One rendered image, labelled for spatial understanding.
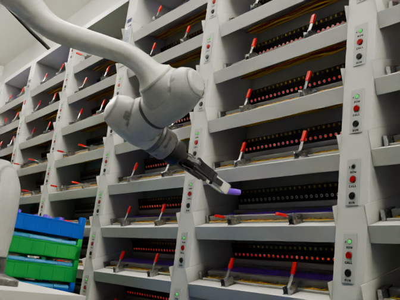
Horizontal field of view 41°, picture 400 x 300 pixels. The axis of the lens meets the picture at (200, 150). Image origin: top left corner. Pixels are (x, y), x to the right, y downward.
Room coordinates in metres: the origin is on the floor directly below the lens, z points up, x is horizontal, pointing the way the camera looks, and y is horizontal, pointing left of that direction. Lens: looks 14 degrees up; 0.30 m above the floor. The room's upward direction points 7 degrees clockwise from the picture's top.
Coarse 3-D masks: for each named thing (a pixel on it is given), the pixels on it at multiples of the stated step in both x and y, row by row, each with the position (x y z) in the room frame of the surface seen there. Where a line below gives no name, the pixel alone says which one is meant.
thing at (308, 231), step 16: (208, 208) 1.88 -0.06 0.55; (224, 208) 1.92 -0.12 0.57; (240, 208) 1.92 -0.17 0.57; (336, 208) 1.36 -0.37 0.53; (208, 224) 1.83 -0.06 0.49; (224, 224) 1.76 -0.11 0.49; (240, 224) 1.69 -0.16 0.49; (256, 224) 1.63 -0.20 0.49; (272, 224) 1.57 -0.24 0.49; (304, 224) 1.47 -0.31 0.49; (320, 224) 1.42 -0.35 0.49; (272, 240) 1.57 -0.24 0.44; (288, 240) 1.51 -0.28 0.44; (304, 240) 1.47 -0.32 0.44; (320, 240) 1.42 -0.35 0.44
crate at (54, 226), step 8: (24, 216) 1.85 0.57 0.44; (32, 216) 1.87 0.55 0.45; (40, 216) 1.89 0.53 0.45; (16, 224) 1.83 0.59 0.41; (24, 224) 1.85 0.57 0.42; (32, 224) 1.87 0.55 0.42; (40, 224) 1.89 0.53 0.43; (48, 224) 1.91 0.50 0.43; (56, 224) 1.94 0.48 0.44; (64, 224) 1.96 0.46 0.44; (72, 224) 1.98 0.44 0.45; (80, 224) 2.01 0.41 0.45; (24, 232) 2.04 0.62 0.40; (32, 232) 1.97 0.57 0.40; (40, 232) 1.90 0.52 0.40; (48, 232) 1.92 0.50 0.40; (56, 232) 1.94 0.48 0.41; (64, 232) 1.96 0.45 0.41; (72, 232) 1.99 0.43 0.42; (80, 232) 2.01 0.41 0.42
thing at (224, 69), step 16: (336, 16) 1.59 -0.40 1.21; (288, 32) 1.76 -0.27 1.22; (304, 32) 1.50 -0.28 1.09; (320, 32) 1.53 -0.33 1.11; (336, 32) 1.40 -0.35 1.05; (256, 48) 1.90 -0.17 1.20; (272, 48) 1.84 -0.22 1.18; (288, 48) 1.55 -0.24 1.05; (304, 48) 1.50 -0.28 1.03; (320, 48) 1.46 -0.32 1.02; (224, 64) 1.86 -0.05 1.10; (240, 64) 1.73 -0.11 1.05; (256, 64) 1.68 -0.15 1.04; (272, 64) 1.62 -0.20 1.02; (288, 64) 1.73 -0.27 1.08; (224, 80) 1.82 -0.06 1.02
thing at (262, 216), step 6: (210, 216) 1.86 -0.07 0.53; (228, 216) 1.78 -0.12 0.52; (240, 216) 1.73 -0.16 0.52; (246, 216) 1.71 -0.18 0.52; (252, 216) 1.68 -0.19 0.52; (258, 216) 1.66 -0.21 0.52; (264, 216) 1.64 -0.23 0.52; (270, 216) 1.62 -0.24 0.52; (276, 216) 1.60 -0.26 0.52; (306, 216) 1.51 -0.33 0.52; (312, 216) 1.49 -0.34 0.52; (318, 216) 1.47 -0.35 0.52; (324, 216) 1.45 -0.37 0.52; (330, 216) 1.44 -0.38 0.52
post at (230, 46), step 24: (240, 0) 1.91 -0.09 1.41; (216, 24) 1.87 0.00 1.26; (216, 48) 1.85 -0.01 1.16; (240, 48) 1.92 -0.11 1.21; (216, 96) 1.87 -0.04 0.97; (240, 96) 1.94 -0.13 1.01; (192, 120) 1.93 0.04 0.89; (192, 144) 1.91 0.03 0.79; (216, 144) 1.88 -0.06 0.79; (240, 144) 1.95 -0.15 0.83; (216, 192) 1.90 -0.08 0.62; (192, 216) 1.87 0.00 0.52; (192, 240) 1.85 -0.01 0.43; (216, 240) 1.91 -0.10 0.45; (192, 264) 1.86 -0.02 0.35
